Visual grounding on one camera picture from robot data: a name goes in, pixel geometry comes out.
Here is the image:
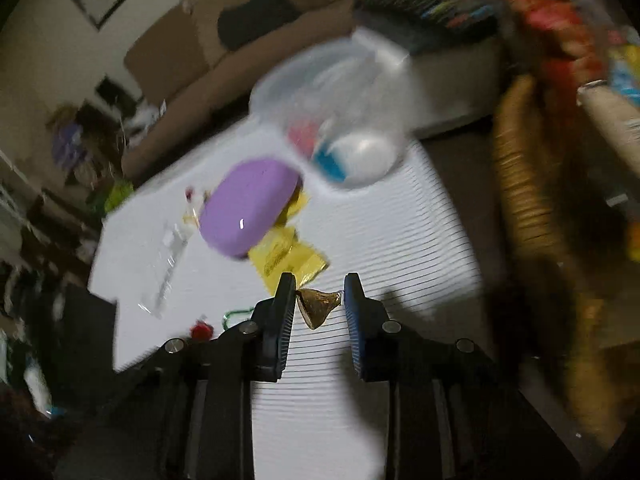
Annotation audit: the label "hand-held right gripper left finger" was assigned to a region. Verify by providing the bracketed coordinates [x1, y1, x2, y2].
[55, 272, 298, 480]

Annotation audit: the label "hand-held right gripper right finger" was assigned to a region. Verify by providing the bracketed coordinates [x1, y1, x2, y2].
[343, 273, 581, 480]

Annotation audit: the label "gold foil candy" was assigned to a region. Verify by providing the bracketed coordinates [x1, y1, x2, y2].
[296, 287, 345, 332]
[182, 202, 206, 228]

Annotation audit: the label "yellow lemon print packet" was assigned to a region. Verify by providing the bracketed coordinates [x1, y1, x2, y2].
[247, 225, 331, 297]
[279, 191, 311, 226]

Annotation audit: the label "clear plastic container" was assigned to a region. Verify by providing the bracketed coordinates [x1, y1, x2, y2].
[249, 27, 413, 196]

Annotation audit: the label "green carabiner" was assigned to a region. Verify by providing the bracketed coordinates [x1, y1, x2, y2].
[220, 306, 257, 332]

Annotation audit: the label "purple oval case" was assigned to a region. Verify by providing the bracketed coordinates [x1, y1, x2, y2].
[199, 157, 301, 261]

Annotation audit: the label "clear plastic wrapper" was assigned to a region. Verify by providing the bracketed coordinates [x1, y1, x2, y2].
[137, 220, 192, 318]

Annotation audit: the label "white pouch with blue patch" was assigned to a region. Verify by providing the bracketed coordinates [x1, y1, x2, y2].
[312, 130, 401, 188]

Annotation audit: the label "green bag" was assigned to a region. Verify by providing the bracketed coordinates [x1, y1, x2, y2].
[95, 180, 136, 213]

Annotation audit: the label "wicker basket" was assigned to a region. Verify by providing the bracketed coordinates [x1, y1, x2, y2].
[492, 75, 568, 261]

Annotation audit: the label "hanging clothes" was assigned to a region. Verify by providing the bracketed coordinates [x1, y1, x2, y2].
[0, 160, 101, 321]

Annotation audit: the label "purple bag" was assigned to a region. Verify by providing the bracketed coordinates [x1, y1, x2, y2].
[50, 122, 86, 171]

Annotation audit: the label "brown sofa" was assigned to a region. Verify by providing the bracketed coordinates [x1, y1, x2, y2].
[122, 0, 501, 176]

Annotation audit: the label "black cushion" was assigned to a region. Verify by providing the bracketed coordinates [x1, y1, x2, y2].
[217, 0, 303, 52]

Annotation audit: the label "dark rack of coloured pens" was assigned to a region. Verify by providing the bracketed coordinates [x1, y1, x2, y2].
[354, 0, 501, 56]

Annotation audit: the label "cardboard tube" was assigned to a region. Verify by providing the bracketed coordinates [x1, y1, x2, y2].
[577, 79, 640, 163]

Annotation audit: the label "red snack packets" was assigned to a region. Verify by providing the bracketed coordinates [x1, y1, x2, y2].
[492, 0, 608, 93]

